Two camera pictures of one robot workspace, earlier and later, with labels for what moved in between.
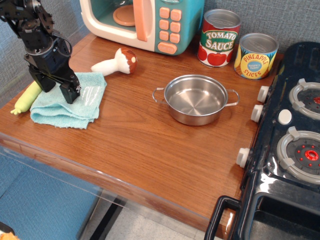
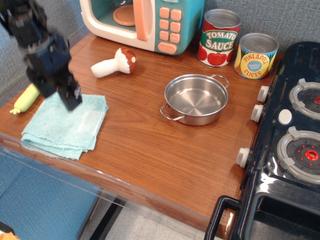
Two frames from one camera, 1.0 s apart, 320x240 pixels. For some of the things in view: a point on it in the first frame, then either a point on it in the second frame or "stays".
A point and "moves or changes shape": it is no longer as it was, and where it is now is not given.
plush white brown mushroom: (125, 61) stays
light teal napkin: (49, 107) moves or changes shape
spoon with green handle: (27, 99) stays
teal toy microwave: (167, 27) stays
